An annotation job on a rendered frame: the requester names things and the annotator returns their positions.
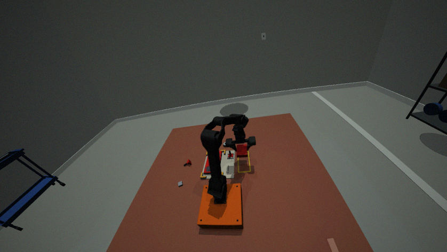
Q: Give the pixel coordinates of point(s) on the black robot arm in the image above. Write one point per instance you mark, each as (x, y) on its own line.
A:
(211, 141)

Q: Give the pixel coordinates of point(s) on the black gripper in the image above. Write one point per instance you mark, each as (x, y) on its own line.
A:
(240, 140)

